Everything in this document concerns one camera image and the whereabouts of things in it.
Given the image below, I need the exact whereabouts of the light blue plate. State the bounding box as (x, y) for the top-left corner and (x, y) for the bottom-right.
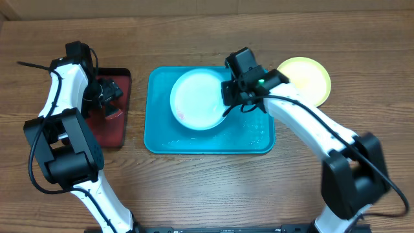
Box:
(169, 68), (228, 131)

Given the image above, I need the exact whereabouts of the yellow-green plate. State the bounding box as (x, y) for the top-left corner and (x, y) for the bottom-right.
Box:
(278, 57), (331, 107)

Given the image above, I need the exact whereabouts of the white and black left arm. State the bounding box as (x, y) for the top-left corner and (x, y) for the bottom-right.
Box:
(23, 41), (143, 232)

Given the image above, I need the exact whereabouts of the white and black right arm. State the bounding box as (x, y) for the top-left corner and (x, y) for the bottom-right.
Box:
(221, 47), (390, 232)

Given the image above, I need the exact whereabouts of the dark red water tray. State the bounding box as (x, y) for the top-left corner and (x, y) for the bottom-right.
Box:
(82, 68), (132, 148)

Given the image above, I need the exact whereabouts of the teal plastic serving tray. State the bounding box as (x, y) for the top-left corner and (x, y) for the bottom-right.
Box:
(144, 66), (276, 155)

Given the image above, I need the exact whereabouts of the brown cardboard back panel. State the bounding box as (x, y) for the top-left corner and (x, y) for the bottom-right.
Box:
(1, 0), (413, 21)

